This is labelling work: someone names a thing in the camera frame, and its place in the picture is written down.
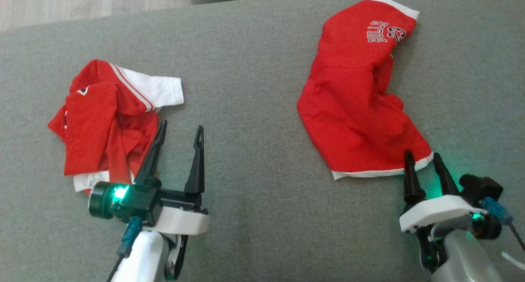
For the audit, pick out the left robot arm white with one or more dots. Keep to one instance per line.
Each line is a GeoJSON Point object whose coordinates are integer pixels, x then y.
{"type": "Point", "coordinates": [141, 257]}

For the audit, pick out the grey sofa seat cushion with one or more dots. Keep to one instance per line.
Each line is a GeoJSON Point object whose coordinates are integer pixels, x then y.
{"type": "Point", "coordinates": [254, 130]}

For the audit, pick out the red jersey with white sleeves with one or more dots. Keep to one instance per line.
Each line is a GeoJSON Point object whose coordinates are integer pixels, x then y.
{"type": "Point", "coordinates": [102, 122]}

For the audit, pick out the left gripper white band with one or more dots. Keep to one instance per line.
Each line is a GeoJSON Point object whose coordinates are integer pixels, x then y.
{"type": "Point", "coordinates": [180, 222]}

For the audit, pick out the red Bulls garment white hem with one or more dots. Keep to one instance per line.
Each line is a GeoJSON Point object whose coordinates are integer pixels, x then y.
{"type": "Point", "coordinates": [357, 109]}

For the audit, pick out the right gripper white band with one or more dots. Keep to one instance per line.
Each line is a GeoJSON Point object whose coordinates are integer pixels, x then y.
{"type": "Point", "coordinates": [434, 211]}

